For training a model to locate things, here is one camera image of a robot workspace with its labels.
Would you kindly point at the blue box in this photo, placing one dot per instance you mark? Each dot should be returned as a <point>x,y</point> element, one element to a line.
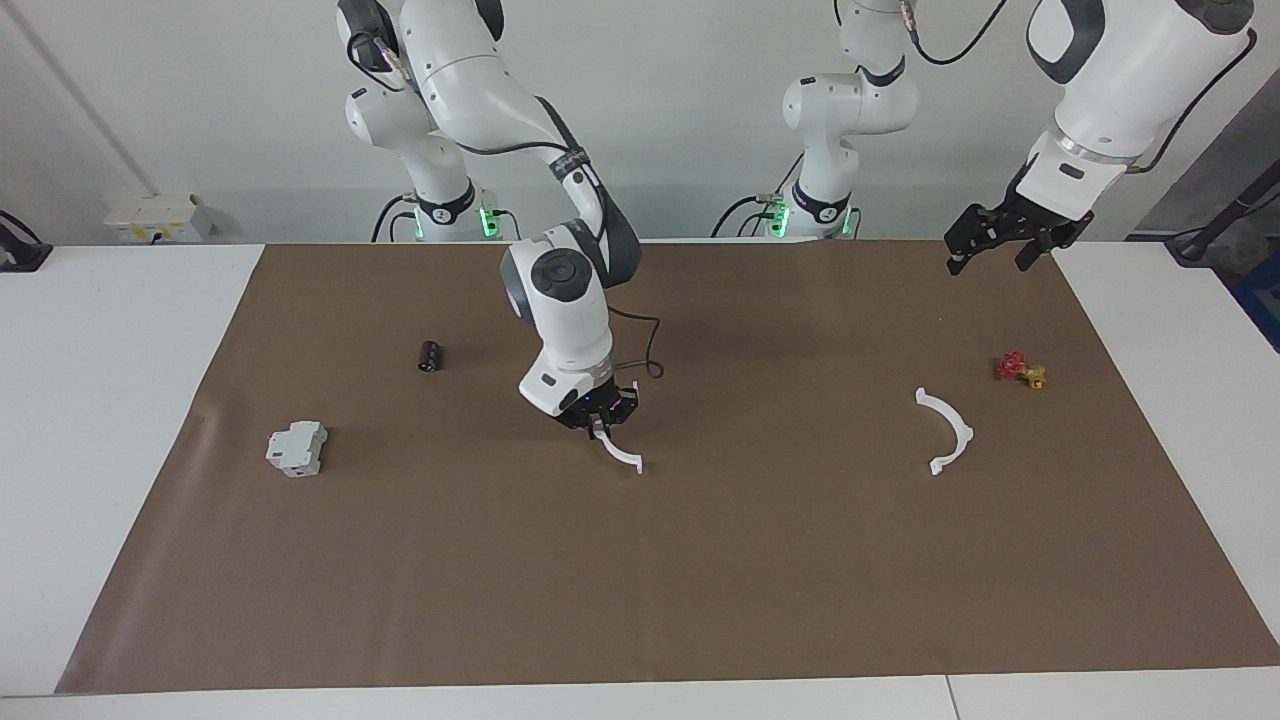
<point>1262,300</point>

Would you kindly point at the white circuit breaker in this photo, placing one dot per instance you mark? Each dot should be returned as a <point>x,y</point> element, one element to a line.
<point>298,448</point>

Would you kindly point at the dark grey panel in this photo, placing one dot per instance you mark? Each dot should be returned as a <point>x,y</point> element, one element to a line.
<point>1215,165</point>

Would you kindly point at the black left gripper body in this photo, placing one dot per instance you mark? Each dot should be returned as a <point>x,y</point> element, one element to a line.
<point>1030,215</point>

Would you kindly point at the black stand pole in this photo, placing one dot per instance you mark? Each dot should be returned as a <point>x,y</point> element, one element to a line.
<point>1225,215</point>

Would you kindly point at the white wall socket box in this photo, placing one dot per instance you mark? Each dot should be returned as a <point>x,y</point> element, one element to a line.
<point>155,218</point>

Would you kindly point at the red and brass valve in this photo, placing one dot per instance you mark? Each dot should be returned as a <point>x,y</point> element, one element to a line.
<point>1014,367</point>

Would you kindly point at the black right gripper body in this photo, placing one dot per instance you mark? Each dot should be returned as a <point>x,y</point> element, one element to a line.
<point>590,405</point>

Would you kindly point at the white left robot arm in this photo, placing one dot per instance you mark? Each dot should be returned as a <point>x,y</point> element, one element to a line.
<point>1130,70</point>

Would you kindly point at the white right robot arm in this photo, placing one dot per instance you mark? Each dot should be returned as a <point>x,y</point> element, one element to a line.
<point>560,300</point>

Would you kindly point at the brown paper mat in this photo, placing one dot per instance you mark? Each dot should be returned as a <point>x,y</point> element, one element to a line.
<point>640,580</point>

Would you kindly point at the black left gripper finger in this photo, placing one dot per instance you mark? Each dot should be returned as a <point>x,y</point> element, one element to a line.
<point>1032,252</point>
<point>960,255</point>

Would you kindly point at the black cylindrical capacitor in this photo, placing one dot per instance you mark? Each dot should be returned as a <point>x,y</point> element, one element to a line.
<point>430,357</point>

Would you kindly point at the black table clamp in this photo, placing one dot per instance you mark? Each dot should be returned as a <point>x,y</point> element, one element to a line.
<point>22,252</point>

